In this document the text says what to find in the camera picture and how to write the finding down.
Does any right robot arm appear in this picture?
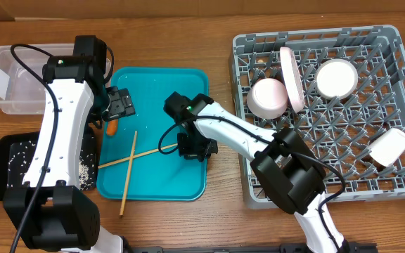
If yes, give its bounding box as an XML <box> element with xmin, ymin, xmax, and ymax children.
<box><xmin>164</xmin><ymin>92</ymin><xmax>350</xmax><ymax>252</ymax></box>

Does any large pink plate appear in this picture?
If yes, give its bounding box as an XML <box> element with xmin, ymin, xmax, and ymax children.
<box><xmin>279</xmin><ymin>46</ymin><xmax>304</xmax><ymax>112</ymax></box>

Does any clear plastic bin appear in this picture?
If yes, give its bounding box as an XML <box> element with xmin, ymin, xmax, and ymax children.
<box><xmin>0</xmin><ymin>43</ymin><xmax>113</xmax><ymax>115</ymax></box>

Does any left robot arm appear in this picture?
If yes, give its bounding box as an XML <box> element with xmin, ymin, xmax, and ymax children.
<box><xmin>3</xmin><ymin>35</ymin><xmax>135</xmax><ymax>252</ymax></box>

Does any pile of rice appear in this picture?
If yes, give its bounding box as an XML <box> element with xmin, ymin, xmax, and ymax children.
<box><xmin>6</xmin><ymin>141</ymin><xmax>97</xmax><ymax>190</ymax></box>

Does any black tray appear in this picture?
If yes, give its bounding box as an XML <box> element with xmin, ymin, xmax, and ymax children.
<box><xmin>0</xmin><ymin>127</ymin><xmax>98</xmax><ymax>201</ymax></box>

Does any white paper cup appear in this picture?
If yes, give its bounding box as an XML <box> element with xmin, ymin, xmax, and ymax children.
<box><xmin>368</xmin><ymin>128</ymin><xmax>405</xmax><ymax>167</ymax></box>

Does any wooden chopstick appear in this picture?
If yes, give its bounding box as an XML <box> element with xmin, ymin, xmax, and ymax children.
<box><xmin>119</xmin><ymin>130</ymin><xmax>138</xmax><ymax>217</ymax></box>
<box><xmin>98</xmin><ymin>143</ymin><xmax>177</xmax><ymax>169</ymax></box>

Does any orange carrot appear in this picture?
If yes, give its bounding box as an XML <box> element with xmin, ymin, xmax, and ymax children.
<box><xmin>105</xmin><ymin>119</ymin><xmax>118</xmax><ymax>136</ymax></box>

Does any teal serving tray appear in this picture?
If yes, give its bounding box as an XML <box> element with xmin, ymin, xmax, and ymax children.
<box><xmin>96</xmin><ymin>67</ymin><xmax>209</xmax><ymax>201</ymax></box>

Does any white bowl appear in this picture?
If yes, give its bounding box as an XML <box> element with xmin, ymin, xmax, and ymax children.
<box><xmin>315</xmin><ymin>59</ymin><xmax>359</xmax><ymax>99</ymax></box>

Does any grey dish rack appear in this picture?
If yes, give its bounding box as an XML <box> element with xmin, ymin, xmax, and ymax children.
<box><xmin>230</xmin><ymin>25</ymin><xmax>405</xmax><ymax>202</ymax></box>

